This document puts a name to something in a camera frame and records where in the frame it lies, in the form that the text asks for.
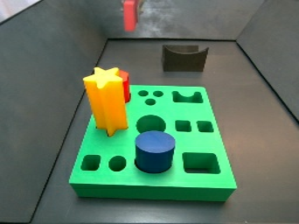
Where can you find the black curved holder stand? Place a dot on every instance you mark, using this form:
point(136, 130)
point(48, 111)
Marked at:
point(183, 58)

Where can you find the red double-square block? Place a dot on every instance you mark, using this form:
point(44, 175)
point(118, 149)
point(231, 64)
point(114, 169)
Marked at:
point(130, 15)

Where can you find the blue cylinder peg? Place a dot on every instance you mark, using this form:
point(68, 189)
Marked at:
point(154, 151)

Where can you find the green shape-sorter board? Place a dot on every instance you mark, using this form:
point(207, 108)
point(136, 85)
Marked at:
point(201, 176)

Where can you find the yellow star prism peg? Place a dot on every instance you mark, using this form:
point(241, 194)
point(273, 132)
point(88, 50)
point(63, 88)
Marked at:
point(107, 101)

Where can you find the red hexagonal peg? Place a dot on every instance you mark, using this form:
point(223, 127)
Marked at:
point(124, 77)

